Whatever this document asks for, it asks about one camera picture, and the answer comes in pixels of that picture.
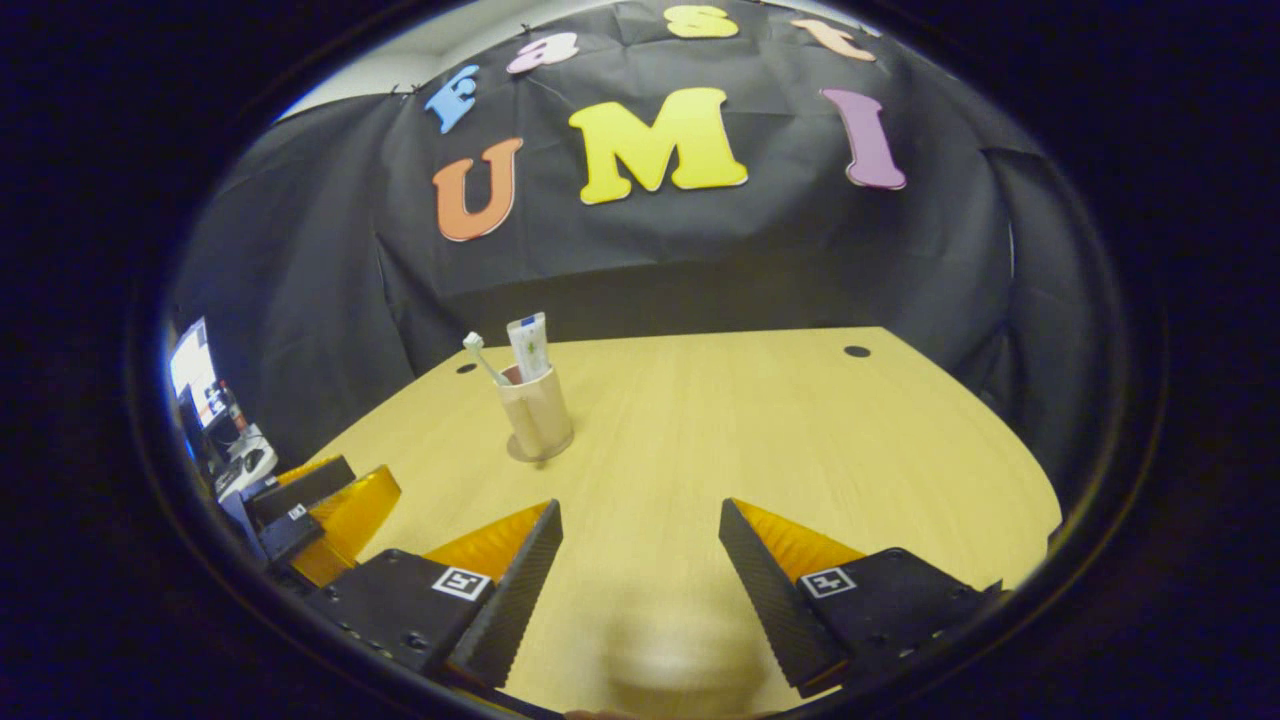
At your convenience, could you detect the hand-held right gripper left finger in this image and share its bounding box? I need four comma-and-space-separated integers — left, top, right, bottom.
300, 498, 565, 691

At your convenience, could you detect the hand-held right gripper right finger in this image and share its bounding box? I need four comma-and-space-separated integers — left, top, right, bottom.
718, 497, 1004, 700

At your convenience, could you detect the beige cup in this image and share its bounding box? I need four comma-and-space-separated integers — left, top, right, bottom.
496, 363, 575, 461

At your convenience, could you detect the white toothbrush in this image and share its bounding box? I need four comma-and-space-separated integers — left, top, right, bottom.
462, 332, 513, 387

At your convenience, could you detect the white toothpaste tube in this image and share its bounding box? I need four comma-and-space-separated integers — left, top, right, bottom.
506, 312, 553, 384

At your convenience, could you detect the wooden desktop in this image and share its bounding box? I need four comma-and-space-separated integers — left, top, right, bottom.
290, 326, 1064, 720

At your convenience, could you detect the white side table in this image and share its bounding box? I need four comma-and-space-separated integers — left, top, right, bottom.
212, 425, 281, 501

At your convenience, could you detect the computer monitor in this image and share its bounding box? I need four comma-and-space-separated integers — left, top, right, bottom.
167, 318, 224, 429

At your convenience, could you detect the black backdrop cloth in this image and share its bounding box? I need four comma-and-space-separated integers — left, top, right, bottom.
168, 0, 1113, 521

